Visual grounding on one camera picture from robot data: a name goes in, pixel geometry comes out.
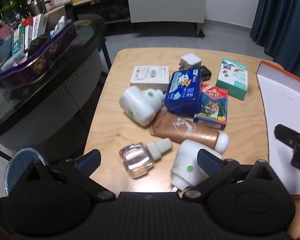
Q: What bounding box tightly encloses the clear liquid refill bottle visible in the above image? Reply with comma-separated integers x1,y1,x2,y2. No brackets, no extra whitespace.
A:
119,138,172,179

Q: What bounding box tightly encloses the blue lined trash bin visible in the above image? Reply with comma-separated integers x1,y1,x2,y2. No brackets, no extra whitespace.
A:
4,148,49,197

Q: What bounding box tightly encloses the teal patterned medicine box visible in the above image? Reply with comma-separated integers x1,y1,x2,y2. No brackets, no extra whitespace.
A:
11,26,25,55

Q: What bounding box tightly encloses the pink packet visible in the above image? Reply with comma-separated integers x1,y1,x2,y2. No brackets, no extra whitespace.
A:
0,24,14,40

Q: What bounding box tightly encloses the tv cabinet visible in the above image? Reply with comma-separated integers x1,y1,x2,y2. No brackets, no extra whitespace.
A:
71,0,208,30

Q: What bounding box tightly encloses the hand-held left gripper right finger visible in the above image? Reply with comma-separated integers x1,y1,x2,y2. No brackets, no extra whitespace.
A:
182,149,288,204

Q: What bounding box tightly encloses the white spray bottle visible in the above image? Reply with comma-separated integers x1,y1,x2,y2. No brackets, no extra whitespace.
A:
51,16,66,38

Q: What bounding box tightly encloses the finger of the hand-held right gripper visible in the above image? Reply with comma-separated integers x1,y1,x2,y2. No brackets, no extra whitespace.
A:
274,124,300,147

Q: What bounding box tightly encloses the black charger plug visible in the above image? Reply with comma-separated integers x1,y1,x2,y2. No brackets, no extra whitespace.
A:
199,65,212,82

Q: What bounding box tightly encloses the red white medicine box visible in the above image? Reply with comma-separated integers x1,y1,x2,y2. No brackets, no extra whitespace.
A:
21,16,34,50

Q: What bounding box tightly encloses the white barcode carton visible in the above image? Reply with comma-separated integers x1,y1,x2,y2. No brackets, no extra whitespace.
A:
130,66,170,90

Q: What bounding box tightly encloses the blue tissue pack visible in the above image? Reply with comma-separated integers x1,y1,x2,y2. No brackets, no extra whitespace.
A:
164,68,203,115

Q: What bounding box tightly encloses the blue red playing card box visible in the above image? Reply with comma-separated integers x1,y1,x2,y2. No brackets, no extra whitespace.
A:
194,84,228,131

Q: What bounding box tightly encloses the orange white cardboard box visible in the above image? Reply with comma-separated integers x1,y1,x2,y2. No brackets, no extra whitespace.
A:
256,60,300,195

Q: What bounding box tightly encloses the dark blue curtain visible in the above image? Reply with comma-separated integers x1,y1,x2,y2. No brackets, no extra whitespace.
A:
250,0,300,69

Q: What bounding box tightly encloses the bronze lotion bottle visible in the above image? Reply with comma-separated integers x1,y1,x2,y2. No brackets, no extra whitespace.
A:
150,112,230,155

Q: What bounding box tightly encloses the brown cardboard box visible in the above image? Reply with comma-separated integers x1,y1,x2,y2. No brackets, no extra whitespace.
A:
44,5,67,28

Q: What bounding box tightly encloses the black glass coffee table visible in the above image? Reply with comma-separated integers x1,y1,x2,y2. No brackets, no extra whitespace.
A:
0,14,113,160

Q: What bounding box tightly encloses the white plug-in mosquito repeller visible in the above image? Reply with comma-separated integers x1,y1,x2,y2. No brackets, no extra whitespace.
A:
119,86,164,127
170,140,224,193

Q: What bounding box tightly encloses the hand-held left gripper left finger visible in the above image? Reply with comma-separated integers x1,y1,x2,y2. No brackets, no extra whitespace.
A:
12,149,116,202

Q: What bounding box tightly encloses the white charger plug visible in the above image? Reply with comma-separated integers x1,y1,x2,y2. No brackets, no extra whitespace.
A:
179,54,202,72

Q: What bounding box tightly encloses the green cartoon bandage box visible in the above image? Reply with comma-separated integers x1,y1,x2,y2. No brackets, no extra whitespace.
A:
215,58,248,101

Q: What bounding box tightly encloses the purple gold patterned tray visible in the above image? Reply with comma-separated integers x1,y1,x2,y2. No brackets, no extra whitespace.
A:
0,20,78,89

